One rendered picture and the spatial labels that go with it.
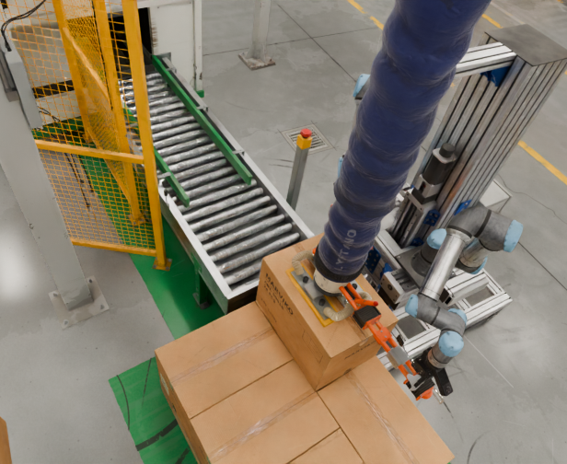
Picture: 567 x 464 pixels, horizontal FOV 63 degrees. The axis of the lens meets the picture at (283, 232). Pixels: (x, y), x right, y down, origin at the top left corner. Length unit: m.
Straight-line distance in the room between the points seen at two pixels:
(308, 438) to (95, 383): 1.36
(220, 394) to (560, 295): 2.84
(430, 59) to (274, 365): 1.69
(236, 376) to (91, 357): 1.07
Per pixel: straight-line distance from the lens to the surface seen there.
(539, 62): 1.99
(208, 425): 2.35
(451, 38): 1.31
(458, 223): 1.82
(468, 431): 3.29
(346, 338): 2.14
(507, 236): 1.84
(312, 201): 3.92
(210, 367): 2.44
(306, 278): 2.20
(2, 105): 2.18
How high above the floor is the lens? 2.80
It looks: 50 degrees down
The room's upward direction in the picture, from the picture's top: 12 degrees clockwise
